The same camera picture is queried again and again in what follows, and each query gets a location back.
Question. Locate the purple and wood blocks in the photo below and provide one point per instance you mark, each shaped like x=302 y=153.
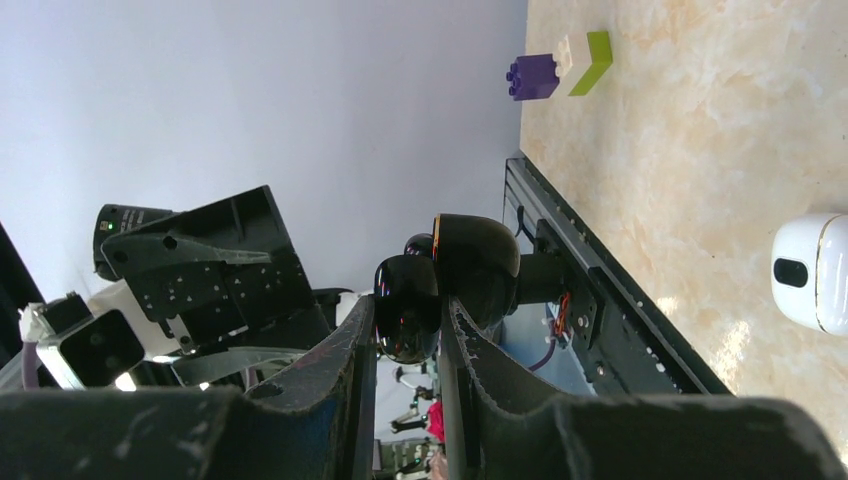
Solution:
x=574 y=67

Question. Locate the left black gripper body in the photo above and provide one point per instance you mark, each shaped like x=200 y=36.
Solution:
x=203 y=306

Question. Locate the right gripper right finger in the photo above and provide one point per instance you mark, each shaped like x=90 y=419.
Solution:
x=508 y=423

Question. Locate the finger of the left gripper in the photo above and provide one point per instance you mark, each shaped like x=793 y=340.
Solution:
x=131 y=254
x=193 y=371

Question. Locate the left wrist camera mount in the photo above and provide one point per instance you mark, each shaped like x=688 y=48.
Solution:
x=80 y=348

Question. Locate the white earbud charging case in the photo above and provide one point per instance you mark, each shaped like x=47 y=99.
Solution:
x=809 y=272

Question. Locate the black earbud charging case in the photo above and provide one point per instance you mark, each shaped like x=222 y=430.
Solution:
x=474 y=260

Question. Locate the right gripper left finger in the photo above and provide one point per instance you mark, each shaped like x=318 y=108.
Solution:
x=312 y=420

